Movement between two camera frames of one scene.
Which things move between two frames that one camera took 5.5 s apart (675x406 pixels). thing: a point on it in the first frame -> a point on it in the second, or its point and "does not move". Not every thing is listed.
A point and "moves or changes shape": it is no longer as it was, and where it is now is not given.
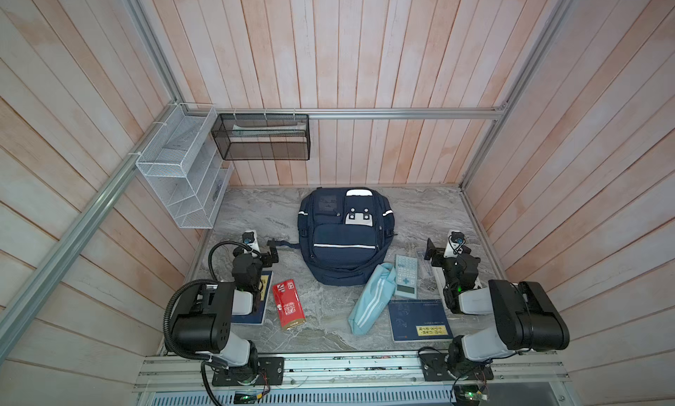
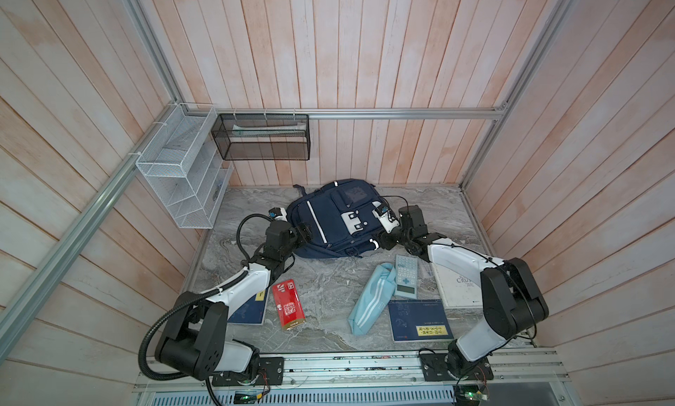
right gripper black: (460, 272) -> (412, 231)
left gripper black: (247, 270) -> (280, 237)
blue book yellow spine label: (257, 317) does not move
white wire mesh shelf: (185, 168) does not move
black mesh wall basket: (264, 136) does not move
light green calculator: (406, 276) does not move
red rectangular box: (289, 308) does not move
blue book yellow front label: (419, 320) does not move
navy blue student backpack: (344, 233) moves or changes shape
